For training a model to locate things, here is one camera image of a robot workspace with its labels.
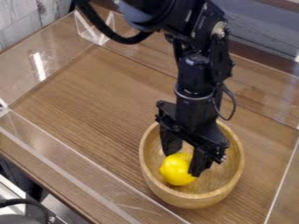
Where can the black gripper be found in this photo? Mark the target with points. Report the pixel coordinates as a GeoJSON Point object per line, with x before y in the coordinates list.
{"type": "Point", "coordinates": [190, 121]}

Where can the yellow lemon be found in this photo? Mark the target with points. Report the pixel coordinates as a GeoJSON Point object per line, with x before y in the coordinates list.
{"type": "Point", "coordinates": [174, 169]}

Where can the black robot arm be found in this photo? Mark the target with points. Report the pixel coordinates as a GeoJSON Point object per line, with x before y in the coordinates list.
{"type": "Point", "coordinates": [197, 28]}

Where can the brown wooden bowl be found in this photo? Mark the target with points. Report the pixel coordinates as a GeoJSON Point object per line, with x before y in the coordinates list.
{"type": "Point", "coordinates": [212, 187]}

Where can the clear acrylic corner bracket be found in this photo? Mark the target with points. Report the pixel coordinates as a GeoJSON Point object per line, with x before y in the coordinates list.
{"type": "Point", "coordinates": [89, 31]}

